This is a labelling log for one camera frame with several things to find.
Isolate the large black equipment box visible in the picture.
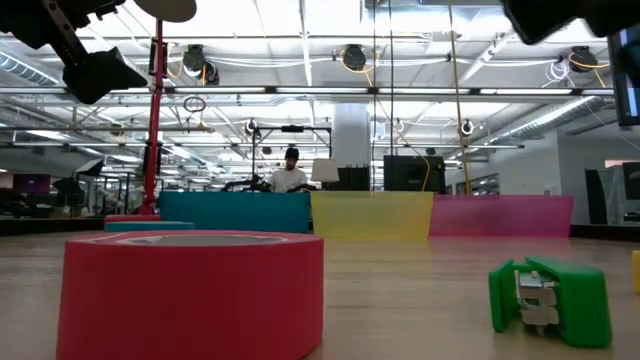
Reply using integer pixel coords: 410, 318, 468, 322
383, 154, 446, 194

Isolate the small black equipment box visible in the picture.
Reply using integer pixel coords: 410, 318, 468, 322
337, 166, 372, 192

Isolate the yellow plastic bin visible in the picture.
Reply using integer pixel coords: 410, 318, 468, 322
310, 189, 435, 240

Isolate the red tape roll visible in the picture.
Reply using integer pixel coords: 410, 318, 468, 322
56, 229, 325, 360

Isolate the black computer monitor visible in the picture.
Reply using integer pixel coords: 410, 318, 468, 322
607, 27, 640, 126

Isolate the red desk lamp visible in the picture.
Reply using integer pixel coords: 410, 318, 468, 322
103, 0, 198, 225

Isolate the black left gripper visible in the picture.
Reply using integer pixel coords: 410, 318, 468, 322
0, 0, 149, 105

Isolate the red plastic bin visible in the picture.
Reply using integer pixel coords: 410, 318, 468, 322
429, 193, 575, 238

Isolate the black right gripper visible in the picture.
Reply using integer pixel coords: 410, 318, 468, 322
501, 0, 640, 46

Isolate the green mini stapler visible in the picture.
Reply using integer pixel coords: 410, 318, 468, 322
488, 256, 613, 349

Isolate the blue plastic bin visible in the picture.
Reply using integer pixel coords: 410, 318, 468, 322
158, 190, 312, 234

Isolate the white box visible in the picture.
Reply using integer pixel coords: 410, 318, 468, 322
310, 158, 340, 183

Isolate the blue tape roll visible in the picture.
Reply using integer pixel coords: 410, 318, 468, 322
103, 220, 196, 233

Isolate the black background rig frame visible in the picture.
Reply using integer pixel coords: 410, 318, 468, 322
251, 124, 334, 192

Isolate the person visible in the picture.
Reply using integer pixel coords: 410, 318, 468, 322
267, 146, 310, 194

